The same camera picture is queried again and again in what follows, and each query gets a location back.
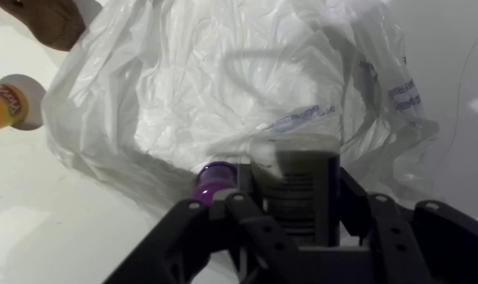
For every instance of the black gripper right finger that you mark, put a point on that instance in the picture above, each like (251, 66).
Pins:
(428, 242)

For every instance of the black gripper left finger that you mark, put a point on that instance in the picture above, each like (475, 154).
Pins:
(223, 247)

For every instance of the purple play dough tub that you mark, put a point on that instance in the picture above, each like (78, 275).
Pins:
(215, 184)

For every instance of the white plastic bag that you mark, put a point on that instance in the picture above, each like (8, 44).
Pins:
(196, 80)

